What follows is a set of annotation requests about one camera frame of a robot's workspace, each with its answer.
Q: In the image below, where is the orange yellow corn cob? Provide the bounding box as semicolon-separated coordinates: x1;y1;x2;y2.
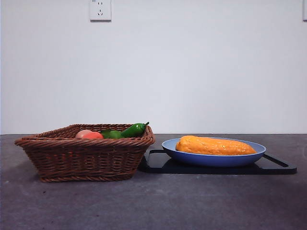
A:
176;135;257;156

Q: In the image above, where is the black cutting board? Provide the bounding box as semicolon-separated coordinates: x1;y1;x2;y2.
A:
138;149;298;175

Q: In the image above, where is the green bell pepper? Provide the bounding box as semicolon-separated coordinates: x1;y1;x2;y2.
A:
100;129;125;139

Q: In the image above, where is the green chili pepper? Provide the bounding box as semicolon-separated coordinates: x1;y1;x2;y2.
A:
120;121;150;138

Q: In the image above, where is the white wall socket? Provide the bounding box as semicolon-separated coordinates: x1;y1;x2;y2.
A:
90;0;112;23

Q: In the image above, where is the blue round plate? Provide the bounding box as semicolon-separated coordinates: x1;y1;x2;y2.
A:
161;137;267;168

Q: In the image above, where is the brown wicker basket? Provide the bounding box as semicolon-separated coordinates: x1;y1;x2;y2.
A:
14;123;156;183

